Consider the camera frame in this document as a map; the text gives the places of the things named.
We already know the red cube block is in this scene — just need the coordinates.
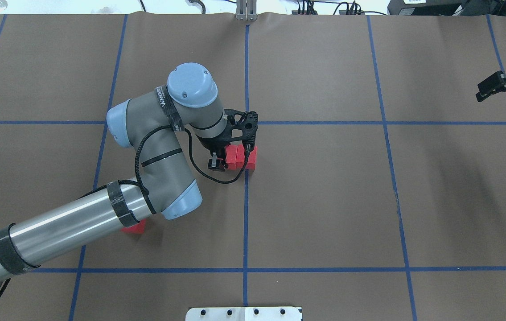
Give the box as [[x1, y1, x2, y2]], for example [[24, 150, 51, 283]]
[[236, 145, 258, 171], [120, 219, 147, 235], [225, 144, 238, 170]]

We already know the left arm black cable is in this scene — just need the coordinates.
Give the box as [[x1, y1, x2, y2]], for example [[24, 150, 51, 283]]
[[134, 125, 253, 214]]

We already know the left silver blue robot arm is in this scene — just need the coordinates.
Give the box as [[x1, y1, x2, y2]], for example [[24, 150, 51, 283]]
[[0, 62, 234, 287]]

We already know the white central pillar mount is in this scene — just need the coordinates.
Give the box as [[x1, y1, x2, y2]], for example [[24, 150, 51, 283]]
[[185, 306, 303, 321]]

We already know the aluminium frame post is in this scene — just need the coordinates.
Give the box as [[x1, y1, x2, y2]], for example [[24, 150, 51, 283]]
[[235, 0, 258, 22]]

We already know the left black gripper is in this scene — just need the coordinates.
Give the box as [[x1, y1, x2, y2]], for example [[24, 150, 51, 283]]
[[197, 129, 232, 172]]

